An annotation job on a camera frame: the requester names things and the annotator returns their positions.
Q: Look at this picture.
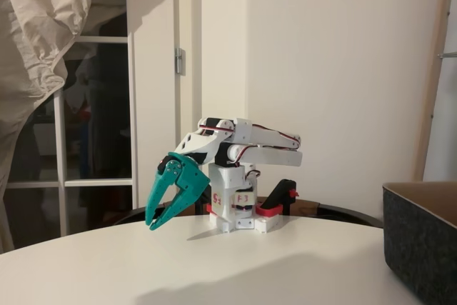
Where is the dark grey felt box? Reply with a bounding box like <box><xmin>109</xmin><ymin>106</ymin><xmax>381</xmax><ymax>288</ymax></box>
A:
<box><xmin>382</xmin><ymin>180</ymin><xmax>457</xmax><ymax>302</ymax></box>

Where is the black clamp with red pad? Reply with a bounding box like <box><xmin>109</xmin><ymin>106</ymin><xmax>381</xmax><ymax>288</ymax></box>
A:
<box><xmin>256</xmin><ymin>179</ymin><xmax>300</xmax><ymax>217</ymax></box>
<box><xmin>194</xmin><ymin>186</ymin><xmax>216</xmax><ymax>216</ymax></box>

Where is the white framed glass door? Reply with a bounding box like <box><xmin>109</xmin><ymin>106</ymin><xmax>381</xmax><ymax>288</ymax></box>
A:
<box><xmin>6</xmin><ymin>0</ymin><xmax>203</xmax><ymax>238</ymax></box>

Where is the metal door hinge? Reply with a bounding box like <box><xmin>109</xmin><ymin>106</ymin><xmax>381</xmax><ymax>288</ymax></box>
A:
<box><xmin>174</xmin><ymin>47</ymin><xmax>186</xmax><ymax>76</ymax></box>

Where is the beige crumpled curtain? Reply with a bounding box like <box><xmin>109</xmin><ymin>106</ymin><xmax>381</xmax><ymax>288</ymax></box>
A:
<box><xmin>0</xmin><ymin>0</ymin><xmax>128</xmax><ymax>254</ymax></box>

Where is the red white black servo cable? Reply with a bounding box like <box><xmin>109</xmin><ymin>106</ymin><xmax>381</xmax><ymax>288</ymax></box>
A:
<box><xmin>199</xmin><ymin>123</ymin><xmax>301</xmax><ymax>149</ymax></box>

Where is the wooden frame translucent screen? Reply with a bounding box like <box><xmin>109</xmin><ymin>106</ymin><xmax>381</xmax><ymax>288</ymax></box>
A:
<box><xmin>410</xmin><ymin>0</ymin><xmax>457</xmax><ymax>183</ymax></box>

